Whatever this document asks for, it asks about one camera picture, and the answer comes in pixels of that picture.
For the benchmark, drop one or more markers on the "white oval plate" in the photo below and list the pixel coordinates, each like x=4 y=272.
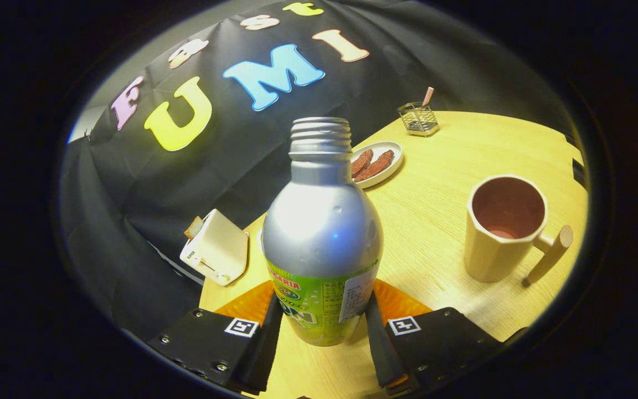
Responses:
x=394 y=160

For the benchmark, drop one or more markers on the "wooden table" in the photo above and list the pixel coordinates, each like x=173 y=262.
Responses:
x=424 y=221

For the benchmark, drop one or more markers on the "beige cup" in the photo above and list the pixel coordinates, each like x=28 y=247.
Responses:
x=488 y=255

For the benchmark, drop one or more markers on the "silver bottle green label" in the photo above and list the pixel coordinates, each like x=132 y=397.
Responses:
x=322 y=233

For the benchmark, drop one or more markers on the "brown sausage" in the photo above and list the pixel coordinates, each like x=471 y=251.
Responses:
x=361 y=162
x=377 y=165

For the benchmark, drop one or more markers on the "white toaster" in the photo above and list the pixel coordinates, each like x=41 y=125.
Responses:
x=222 y=249

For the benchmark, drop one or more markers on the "bread slice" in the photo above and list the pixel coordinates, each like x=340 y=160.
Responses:
x=194 y=227

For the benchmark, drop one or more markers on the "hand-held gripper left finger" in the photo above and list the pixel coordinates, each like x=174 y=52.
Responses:
x=266 y=354

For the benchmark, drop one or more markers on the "black backdrop cloth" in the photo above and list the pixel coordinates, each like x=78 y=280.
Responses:
x=186 y=177

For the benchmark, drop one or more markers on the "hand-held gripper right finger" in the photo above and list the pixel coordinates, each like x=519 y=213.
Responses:
x=380 y=354

